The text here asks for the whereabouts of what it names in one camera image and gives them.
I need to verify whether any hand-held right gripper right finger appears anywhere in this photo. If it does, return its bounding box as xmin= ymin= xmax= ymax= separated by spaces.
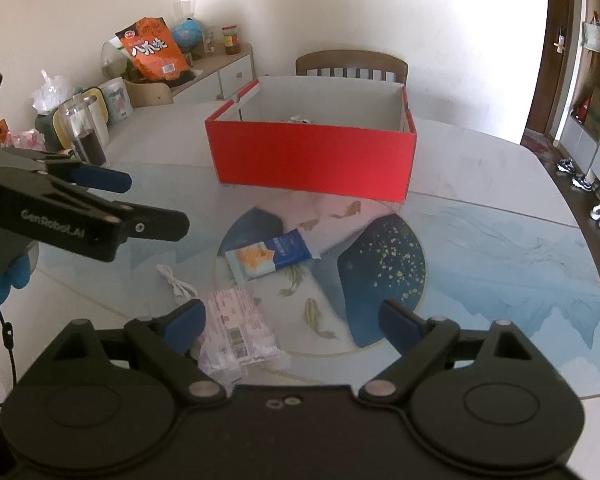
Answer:
xmin=358 ymin=300 xmax=533 ymax=404

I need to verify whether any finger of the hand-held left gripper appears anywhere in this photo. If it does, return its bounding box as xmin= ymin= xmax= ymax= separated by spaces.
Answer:
xmin=92 ymin=200 xmax=190 ymax=262
xmin=2 ymin=146 xmax=132 ymax=194

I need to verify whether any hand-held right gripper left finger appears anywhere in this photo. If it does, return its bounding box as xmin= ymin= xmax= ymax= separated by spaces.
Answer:
xmin=54 ymin=299 xmax=229 ymax=404

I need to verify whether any white usb cable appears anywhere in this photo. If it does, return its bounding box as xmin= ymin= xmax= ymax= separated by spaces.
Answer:
xmin=156 ymin=264 xmax=199 ymax=305

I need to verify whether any pink printed clear packet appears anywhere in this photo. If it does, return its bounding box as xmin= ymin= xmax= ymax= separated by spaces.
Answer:
xmin=196 ymin=285 xmax=282 ymax=380

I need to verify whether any blue cracker packet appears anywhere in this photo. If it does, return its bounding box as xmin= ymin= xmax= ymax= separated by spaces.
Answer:
xmin=224 ymin=228 xmax=322 ymax=285

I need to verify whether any red cardboard box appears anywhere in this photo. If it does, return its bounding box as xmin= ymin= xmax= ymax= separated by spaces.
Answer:
xmin=204 ymin=76 xmax=418 ymax=203

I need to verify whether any clear jar with dark contents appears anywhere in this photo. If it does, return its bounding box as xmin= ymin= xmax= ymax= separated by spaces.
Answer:
xmin=60 ymin=95 xmax=109 ymax=167

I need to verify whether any green yellow lunch box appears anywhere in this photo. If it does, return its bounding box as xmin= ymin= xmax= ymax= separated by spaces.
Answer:
xmin=35 ymin=87 xmax=112 ymax=152

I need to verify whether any white printed plastic tub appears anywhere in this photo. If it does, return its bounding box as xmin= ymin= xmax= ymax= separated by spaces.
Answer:
xmin=100 ymin=77 xmax=134 ymax=123

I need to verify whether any light wooden chair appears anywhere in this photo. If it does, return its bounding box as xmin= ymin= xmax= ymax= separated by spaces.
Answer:
xmin=125 ymin=80 xmax=174 ymax=109

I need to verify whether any white plastic bag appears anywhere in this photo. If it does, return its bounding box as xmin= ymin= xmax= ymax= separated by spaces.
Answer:
xmin=32 ymin=70 xmax=71 ymax=114

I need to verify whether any clear oil bottle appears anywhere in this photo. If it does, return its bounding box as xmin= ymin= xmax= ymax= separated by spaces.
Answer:
xmin=101 ymin=37 xmax=131 ymax=81

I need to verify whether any orange snack bag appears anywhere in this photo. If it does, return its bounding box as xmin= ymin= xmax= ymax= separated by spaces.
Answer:
xmin=116 ymin=16 xmax=190 ymax=84

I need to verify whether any white sideboard cabinet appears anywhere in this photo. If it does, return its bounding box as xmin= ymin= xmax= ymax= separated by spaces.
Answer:
xmin=170 ymin=42 xmax=255 ymax=106

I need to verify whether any blue globe toy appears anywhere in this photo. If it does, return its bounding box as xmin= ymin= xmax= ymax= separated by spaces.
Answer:
xmin=172 ymin=17 xmax=204 ymax=54

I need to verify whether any red lid sauce jar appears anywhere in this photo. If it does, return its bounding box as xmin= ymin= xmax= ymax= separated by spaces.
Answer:
xmin=222 ymin=25 xmax=241 ymax=56

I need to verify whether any dark wooden chair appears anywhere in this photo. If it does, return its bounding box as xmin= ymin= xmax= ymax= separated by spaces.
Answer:
xmin=295 ymin=51 xmax=409 ymax=87

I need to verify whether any brown wooden door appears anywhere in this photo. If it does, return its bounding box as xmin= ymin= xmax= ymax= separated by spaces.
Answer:
xmin=521 ymin=0 xmax=589 ymax=147

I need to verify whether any white tote bag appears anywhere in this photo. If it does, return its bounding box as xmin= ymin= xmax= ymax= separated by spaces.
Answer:
xmin=581 ymin=10 xmax=600 ymax=56

